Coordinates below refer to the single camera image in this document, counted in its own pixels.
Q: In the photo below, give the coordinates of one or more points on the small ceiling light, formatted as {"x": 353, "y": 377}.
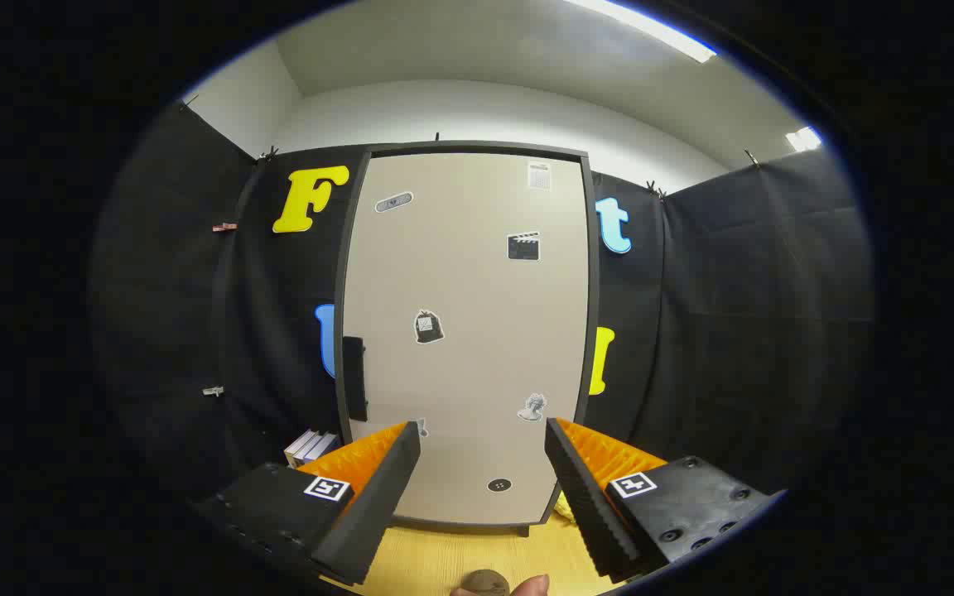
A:
{"x": 804, "y": 138}

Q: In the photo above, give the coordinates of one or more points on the white book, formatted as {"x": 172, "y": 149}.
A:
{"x": 301, "y": 447}

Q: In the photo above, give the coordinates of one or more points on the yellow soft object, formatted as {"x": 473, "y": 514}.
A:
{"x": 565, "y": 507}

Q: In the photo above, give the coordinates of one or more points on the black binder clip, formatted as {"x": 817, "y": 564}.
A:
{"x": 750, "y": 157}
{"x": 653, "y": 189}
{"x": 268, "y": 153}

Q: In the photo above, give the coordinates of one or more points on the long ceiling light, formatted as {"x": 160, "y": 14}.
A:
{"x": 651, "y": 26}

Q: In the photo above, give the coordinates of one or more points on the reddish clothespin clip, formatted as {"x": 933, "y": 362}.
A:
{"x": 224, "y": 227}

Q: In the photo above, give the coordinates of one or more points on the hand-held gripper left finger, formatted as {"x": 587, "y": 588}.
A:
{"x": 378, "y": 497}

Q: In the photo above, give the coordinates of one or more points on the dark frame shoe cabinet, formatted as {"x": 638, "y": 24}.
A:
{"x": 477, "y": 147}

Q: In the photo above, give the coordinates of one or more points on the black backdrop cloth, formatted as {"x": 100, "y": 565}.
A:
{"x": 734, "y": 314}

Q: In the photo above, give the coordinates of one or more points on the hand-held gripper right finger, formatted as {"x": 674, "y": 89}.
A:
{"x": 589, "y": 505}

